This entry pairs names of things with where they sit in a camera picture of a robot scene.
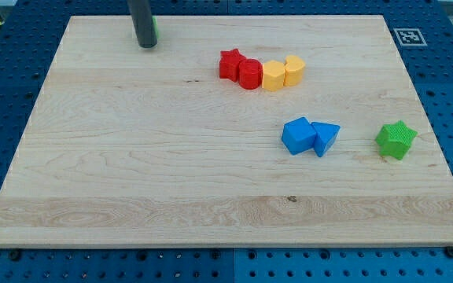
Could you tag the light wooden board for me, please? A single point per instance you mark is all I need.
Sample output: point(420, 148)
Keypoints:
point(133, 148)

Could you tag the green circle block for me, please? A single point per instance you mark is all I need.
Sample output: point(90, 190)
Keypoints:
point(155, 26)

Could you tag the yellow heart block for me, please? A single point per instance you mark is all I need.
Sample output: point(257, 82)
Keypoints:
point(294, 70)

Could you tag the blue triangle block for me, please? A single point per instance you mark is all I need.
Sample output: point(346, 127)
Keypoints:
point(326, 134)

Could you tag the yellow hexagon block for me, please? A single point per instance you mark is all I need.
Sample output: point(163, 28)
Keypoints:
point(273, 75)

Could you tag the green star block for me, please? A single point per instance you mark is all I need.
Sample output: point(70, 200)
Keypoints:
point(395, 139)

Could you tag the blue cube block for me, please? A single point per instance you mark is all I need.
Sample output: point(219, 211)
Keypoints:
point(298, 135)

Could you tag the white fiducial marker tag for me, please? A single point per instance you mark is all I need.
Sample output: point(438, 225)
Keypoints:
point(411, 37)

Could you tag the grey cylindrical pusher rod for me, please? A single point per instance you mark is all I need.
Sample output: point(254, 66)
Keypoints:
point(141, 15)

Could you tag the red star block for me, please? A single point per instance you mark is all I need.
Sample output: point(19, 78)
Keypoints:
point(229, 64)

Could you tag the red cylinder block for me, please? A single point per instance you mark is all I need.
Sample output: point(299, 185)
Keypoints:
point(250, 74)

